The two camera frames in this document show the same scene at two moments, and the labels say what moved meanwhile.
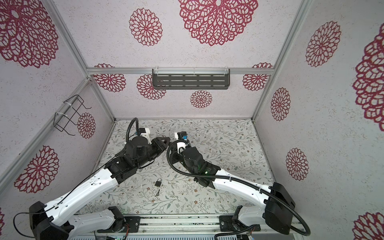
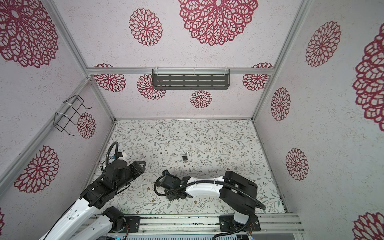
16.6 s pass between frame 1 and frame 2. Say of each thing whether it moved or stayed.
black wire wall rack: stayed
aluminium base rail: stayed
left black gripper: moved
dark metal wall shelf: stayed
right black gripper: moved
